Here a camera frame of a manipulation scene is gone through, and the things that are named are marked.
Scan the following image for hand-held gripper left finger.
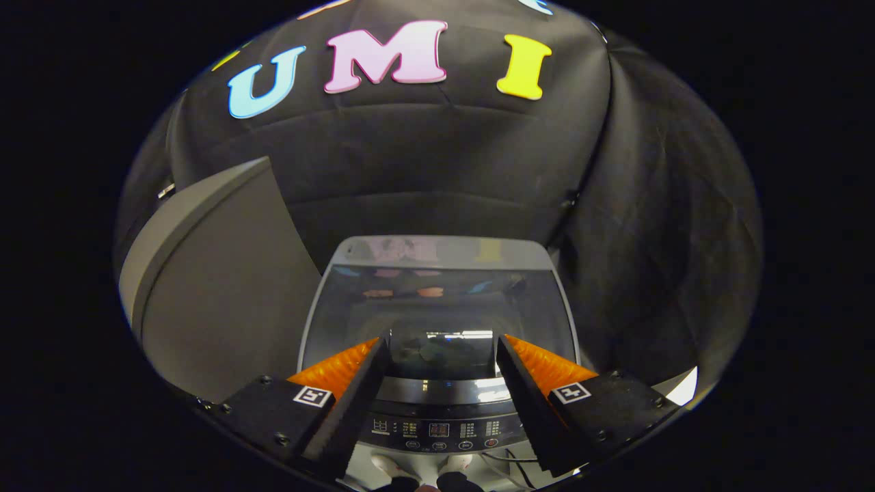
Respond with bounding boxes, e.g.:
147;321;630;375
205;336;392;479

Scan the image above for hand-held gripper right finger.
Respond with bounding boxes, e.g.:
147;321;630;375
496;333;684;477

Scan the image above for grey top-load washing machine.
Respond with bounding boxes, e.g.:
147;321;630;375
297;236;582;489

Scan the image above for black power cable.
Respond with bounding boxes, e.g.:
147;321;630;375
482;448;544;491

